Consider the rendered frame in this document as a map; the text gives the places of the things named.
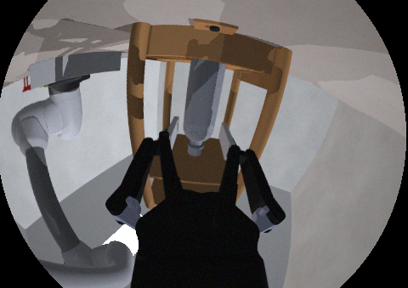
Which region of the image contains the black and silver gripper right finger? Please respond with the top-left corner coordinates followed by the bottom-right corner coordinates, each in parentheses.
top-left (212, 122), bottom-right (286, 234)

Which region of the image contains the grey bottle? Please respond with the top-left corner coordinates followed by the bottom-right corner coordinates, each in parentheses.
top-left (183, 59), bottom-right (226, 156)

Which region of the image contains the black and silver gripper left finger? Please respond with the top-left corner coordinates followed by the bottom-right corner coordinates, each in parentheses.
top-left (105, 116), bottom-right (192, 230)

